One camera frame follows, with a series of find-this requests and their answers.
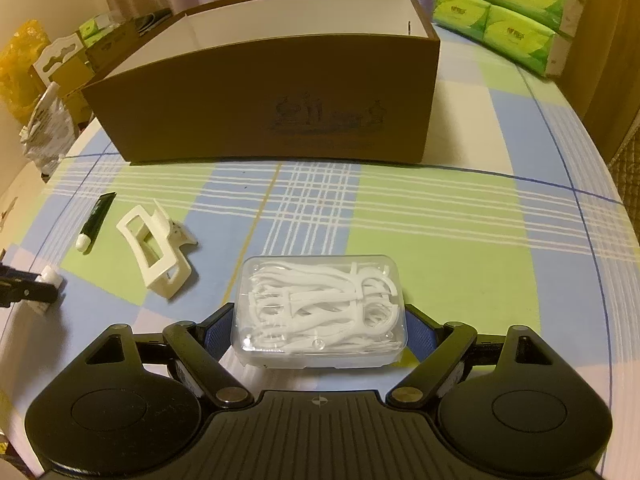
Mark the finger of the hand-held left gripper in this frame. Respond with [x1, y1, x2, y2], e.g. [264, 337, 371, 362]
[0, 285, 59, 309]
[0, 266, 44, 286]

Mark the stack of green tissue packs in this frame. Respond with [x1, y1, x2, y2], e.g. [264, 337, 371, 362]
[432, 0, 588, 80]

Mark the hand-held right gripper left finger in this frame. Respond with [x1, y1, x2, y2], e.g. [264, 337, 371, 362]
[86, 302, 249, 407]

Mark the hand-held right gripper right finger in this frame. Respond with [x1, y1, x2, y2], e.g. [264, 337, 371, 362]
[387, 304, 556, 407]

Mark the plaid tablecloth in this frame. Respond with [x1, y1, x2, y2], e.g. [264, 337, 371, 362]
[0, 40, 631, 480]

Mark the brown cardboard box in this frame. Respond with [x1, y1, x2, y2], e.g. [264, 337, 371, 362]
[81, 0, 442, 166]

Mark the clear box of floss picks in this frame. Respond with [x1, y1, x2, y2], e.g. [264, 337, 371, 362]
[234, 255, 408, 368]

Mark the yellow plastic bag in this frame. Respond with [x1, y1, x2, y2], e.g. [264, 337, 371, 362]
[0, 19, 53, 126]

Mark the plain brown carton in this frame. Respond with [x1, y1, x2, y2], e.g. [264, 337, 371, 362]
[85, 22, 143, 68]

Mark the small white bottle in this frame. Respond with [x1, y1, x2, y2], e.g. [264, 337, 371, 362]
[27, 265, 66, 313]

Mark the dark paper shopping bag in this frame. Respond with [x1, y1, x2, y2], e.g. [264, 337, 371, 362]
[135, 7, 173, 36]

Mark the white hair claw clip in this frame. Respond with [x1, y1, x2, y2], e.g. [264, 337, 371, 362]
[116, 199, 198, 300]

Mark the crumpled white plastic bag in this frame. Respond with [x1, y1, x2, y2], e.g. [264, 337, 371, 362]
[19, 82, 76, 176]

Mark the carton with white scalloped handle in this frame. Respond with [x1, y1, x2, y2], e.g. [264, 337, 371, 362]
[32, 30, 96, 98]

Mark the dark green tube white cap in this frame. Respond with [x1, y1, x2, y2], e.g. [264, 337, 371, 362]
[76, 192, 117, 253]

